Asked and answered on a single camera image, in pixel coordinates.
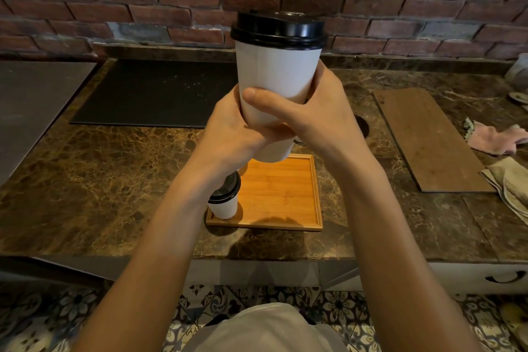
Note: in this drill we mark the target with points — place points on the person's left hand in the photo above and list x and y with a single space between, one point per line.
225 137

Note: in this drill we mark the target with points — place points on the person's right hand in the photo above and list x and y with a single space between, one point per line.
330 125

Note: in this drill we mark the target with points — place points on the person's left thumb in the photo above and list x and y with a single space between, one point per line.
272 135

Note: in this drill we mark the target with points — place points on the person's right thumb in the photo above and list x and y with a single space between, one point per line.
272 104

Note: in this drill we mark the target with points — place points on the large white paper cup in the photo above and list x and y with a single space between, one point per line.
276 71

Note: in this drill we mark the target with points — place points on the person's left forearm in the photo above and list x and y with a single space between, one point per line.
156 248

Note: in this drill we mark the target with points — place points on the person's right forearm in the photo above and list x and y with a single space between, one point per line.
396 248

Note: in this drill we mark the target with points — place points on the orange bamboo tray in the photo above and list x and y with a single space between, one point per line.
280 195

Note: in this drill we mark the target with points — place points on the small black cup lid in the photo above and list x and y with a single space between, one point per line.
227 191

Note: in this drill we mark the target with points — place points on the large black cup lid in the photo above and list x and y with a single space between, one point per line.
278 30

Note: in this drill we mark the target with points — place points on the small white paper cup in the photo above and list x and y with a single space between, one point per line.
225 209

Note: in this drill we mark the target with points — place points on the black rubber counter mat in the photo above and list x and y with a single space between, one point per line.
156 92

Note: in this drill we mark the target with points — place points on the brown wooden board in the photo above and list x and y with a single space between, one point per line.
429 137

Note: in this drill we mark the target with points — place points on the person's beige clothing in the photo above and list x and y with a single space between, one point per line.
264 329

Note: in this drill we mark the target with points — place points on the pink cloth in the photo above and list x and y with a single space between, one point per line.
493 139

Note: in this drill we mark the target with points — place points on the white drawer front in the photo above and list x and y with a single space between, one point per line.
462 277

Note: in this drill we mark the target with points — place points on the grey metal panel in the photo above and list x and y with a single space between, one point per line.
33 108

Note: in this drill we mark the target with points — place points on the beige cloth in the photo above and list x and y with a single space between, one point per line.
509 182

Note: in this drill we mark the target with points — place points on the white container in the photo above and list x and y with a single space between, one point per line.
519 71

